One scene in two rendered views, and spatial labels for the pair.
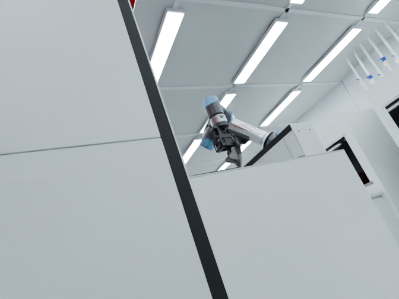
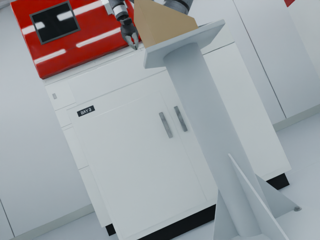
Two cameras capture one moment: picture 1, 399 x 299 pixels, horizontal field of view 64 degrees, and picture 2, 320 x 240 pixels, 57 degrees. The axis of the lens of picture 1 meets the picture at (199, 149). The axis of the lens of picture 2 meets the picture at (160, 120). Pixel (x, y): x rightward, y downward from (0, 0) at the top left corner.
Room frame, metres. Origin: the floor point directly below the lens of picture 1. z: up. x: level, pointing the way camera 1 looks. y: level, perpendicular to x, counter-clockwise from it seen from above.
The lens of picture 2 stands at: (1.96, -1.57, 0.50)
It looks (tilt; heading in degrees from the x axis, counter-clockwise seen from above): 3 degrees up; 115
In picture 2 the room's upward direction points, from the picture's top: 23 degrees counter-clockwise
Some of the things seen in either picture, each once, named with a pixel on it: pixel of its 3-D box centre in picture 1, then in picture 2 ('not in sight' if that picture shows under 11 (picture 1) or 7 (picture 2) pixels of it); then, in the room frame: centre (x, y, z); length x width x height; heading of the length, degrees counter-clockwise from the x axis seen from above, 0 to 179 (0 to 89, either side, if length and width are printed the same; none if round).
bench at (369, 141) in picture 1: (342, 203); not in sight; (4.80, -1.68, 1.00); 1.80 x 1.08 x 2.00; 30
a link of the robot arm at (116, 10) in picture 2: (219, 122); (120, 12); (1.31, -0.13, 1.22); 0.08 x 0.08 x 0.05
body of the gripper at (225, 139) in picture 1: (224, 137); (126, 26); (1.31, -0.12, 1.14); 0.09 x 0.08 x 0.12; 120
